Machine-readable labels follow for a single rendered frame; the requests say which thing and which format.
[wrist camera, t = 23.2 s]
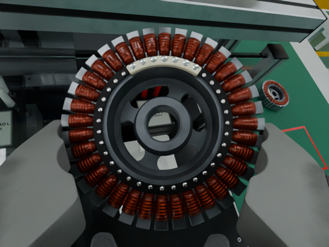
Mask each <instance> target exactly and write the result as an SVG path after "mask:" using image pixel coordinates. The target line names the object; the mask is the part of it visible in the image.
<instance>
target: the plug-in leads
mask: <svg viewBox="0 0 329 247"><path fill-rule="evenodd" d="M160 89H161V86H158V87H155V90H154V91H153V93H152V97H157V96H158V94H159V91H160ZM147 90H148V89H147ZM147 90H145V91H143V92H142V94H141V97H140V98H141V99H146V98H147Z"/></svg>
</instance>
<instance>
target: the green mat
mask: <svg viewBox="0 0 329 247"><path fill-rule="evenodd" d="M267 44H281V45H282V47H283V48H284V50H285V51H286V53H287V55H288V56H289V59H287V60H286V61H284V62H283V63H282V64H281V65H280V66H278V67H277V68H276V69H275V70H274V71H273V72H272V73H271V74H269V75H268V76H267V77H266V78H265V79H263V80H262V81H261V82H260V83H259V84H258V85H256V88H257V89H258V87H259V86H260V85H261V84H262V83H263V82H264V81H266V80H273V81H276V82H278V83H279V84H280V85H282V87H284V89H285V90H286V91H287V93H288V96H289V103H288V105H286V106H285V107H283V108H281V109H280V110H272V109H269V108H267V107H266V106H265V105H263V103H262V106H263V111H264V113H262V114H259V115H257V116H256V118H265V123H271V124H274V125H275V126H276V127H277V128H279V129H280V130H285V129H290V128H295V127H300V126H305V128H306V130H307V131H308V133H309V135H310V137H311V138H312V140H313V142H314V144H315V146H316V147H317V149H318V151H319V153H320V155H321V157H322V158H323V160H324V162H325V164H326V166H327V167H328V169H326V170H324V172H325V173H326V174H327V176H329V104H328V102H327V100H326V99H325V97H324V96H323V94H322V92H321V91H320V89H319V88H318V86H317V85H316V83H315V81H314V80H313V78H312V77H311V75H310V73H309V72H308V70H307V69H306V67H305V66H304V64H303V62H302V61H301V59H300V58H299V56H298V54H297V53H296V52H295V50H294V48H293V47H292V45H291V43H290V42H278V41H256V40H242V41H241V42H240V43H239V44H238V46H237V47H236V48H235V49H234V51H233V52H261V51H262V50H263V49H264V48H265V47H266V46H267ZM284 133H285V134H286V135H287V136H288V137H290V138H291V139H292V140H293V141H295V142H296V143H297V144H299V145H300V146H301V147H302V148H303V149H304V150H306V151H307V152H308V153H309V154H310V155H311V156H312V157H313V158H314V160H315V161H316V162H317V163H318V164H319V165H320V167H321V168H324V167H325V165H324V163H323V161H322V160H321V158H320V156H319V154H318V152H317V151H316V149H315V147H314V145H313V143H312V142H311V140H310V138H309V136H308V134H307V133H306V131H305V129H304V128H301V129H296V130H292V131H287V132H284ZM239 179H240V181H241V182H243V183H244V184H245V185H247V187H248V184H249V181H247V180H244V179H242V178H239ZM247 187H246V189H245V190H244V191H243V193H242V194H241V195H240V196H237V195H236V194H234V193H232V192H231V193H232V195H233V198H234V199H235V204H236V206H237V209H238V212H239V213H240V210H241V207H242V204H243V200H244V197H245V194H246V191H247Z"/></svg>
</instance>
